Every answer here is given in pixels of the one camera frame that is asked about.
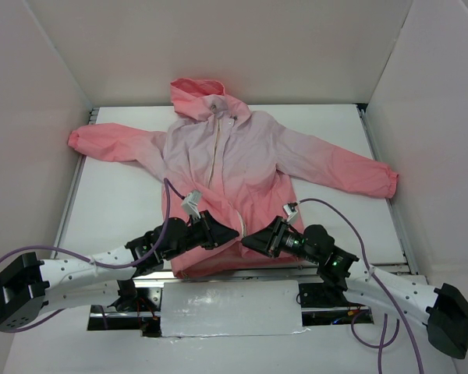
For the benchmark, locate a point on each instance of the right side aluminium rail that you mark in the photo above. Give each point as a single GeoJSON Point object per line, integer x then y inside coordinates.
{"type": "Point", "coordinates": [392, 187]}

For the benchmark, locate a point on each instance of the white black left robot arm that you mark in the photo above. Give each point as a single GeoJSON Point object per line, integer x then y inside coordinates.
{"type": "Point", "coordinates": [30, 286]}

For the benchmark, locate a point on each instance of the white foam cover board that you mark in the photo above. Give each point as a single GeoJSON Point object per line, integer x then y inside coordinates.
{"type": "Point", "coordinates": [233, 308]}

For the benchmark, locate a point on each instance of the pink hooded zip jacket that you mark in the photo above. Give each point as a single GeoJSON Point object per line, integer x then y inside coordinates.
{"type": "Point", "coordinates": [242, 161]}

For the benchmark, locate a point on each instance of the aluminium table edge rail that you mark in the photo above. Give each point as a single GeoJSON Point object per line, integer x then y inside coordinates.
{"type": "Point", "coordinates": [274, 272]}

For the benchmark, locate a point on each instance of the left side aluminium rail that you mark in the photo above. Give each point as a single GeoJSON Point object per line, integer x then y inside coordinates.
{"type": "Point", "coordinates": [70, 200]}

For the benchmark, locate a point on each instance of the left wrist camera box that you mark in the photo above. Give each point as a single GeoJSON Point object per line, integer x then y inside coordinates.
{"type": "Point", "coordinates": [190, 204]}

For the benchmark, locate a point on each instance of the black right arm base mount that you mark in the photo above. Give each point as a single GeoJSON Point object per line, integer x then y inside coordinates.
{"type": "Point", "coordinates": [318, 296]}

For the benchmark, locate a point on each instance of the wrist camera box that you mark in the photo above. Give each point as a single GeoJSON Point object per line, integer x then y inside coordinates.
{"type": "Point", "coordinates": [190, 204]}
{"type": "Point", "coordinates": [291, 212]}

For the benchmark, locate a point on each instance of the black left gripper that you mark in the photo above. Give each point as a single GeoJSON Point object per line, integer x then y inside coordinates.
{"type": "Point", "coordinates": [207, 229]}

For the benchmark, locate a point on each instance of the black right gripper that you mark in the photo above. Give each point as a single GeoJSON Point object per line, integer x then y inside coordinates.
{"type": "Point", "coordinates": [275, 237]}

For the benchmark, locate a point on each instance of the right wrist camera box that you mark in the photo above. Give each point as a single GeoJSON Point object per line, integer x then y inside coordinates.
{"type": "Point", "coordinates": [291, 212]}

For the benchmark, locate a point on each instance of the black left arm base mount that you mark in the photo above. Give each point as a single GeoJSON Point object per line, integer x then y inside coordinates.
{"type": "Point", "coordinates": [133, 298]}

